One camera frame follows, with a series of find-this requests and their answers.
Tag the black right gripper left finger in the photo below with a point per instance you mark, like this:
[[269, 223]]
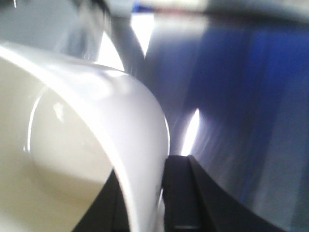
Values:
[[108, 212]]

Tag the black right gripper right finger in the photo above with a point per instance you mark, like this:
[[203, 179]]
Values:
[[228, 193]]

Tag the white plastic bin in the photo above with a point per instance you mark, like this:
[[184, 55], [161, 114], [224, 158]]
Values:
[[65, 125]]

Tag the large blue plastic bin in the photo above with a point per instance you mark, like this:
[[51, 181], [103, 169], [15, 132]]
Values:
[[235, 84]]

